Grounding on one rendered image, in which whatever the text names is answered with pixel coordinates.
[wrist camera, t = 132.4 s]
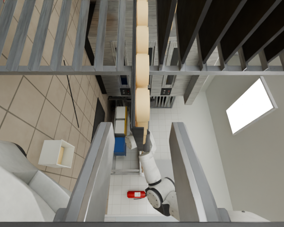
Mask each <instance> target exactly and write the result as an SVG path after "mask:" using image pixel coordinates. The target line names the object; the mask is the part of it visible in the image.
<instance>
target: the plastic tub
mask: <svg viewBox="0 0 284 227"><path fill-rule="evenodd" d="M74 148H75V147H74V146H73V145H71V144H69V143H68V142H66V141H64V140H62V139H61V140H44V143H43V147H42V150H41V155H40V158H39V162H38V164H39V165H44V166H48V167H53V168H71V166H72V160H73V154H74Z"/></svg>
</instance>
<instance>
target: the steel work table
mask: <svg viewBox="0 0 284 227"><path fill-rule="evenodd" d="M124 99H125V98H108V100H116V103H115V109H112V111H115V118H114V129H113V130H114V132H115V121H116V110H117V106H118V103H117V100H124ZM114 135H115V133H114ZM115 137H116V135H115ZM115 165H116V155H115V154H113V161H112V167H111V172H113V173H111V174H110V175H140V176H144V173H142V165H141V162H140V160H139V169H129V170H116V169H115ZM115 172H139V173H115Z"/></svg>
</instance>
